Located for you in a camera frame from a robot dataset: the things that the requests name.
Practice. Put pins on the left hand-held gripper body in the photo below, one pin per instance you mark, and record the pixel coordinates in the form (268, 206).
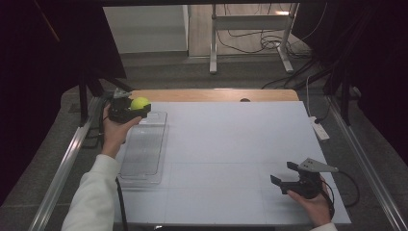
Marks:
(119, 110)

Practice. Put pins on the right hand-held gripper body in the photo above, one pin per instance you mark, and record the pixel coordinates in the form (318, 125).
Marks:
(304, 186)

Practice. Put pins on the yellow tennis ball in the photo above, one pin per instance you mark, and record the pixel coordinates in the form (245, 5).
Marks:
(140, 102)

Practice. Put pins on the clear plastic tray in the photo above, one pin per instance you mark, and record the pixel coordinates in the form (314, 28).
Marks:
(144, 147)

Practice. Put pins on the person's right hand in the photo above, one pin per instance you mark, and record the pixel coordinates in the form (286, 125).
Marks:
(312, 207)

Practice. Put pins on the person's left hand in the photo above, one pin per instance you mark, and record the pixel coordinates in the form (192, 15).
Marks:
(115, 134)

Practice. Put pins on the black metal stand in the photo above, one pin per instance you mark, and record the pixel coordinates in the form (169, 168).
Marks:
(83, 102)
(345, 102)

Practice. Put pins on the white power strip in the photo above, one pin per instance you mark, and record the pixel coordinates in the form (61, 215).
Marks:
(319, 129)

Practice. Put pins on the white board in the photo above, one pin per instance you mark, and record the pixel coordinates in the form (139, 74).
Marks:
(224, 160)

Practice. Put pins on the white cabinet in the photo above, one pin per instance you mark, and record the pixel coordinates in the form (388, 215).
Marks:
(144, 29)

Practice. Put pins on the dark curtain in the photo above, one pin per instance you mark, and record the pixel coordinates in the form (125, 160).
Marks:
(378, 64)
(32, 80)

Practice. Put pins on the dark square floor frame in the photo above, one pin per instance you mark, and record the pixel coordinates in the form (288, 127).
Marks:
(91, 139)

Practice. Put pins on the aluminium floor rail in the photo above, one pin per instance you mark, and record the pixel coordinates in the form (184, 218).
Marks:
(64, 166)
(369, 173)

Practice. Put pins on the grey metal desk frame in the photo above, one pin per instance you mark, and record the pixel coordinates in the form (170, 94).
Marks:
(213, 38)

